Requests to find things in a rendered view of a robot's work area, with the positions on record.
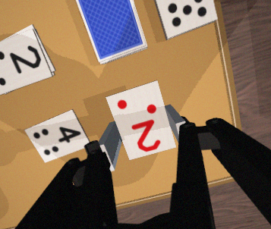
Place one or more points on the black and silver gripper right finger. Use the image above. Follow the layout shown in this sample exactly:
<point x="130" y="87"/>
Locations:
<point x="247" y="161"/>

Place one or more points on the blue playing card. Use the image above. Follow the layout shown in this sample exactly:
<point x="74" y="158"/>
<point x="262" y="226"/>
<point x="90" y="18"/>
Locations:
<point x="112" y="25"/>
<point x="142" y="122"/>

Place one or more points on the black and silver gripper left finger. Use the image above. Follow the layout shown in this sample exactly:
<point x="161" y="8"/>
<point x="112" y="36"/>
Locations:
<point x="58" y="207"/>

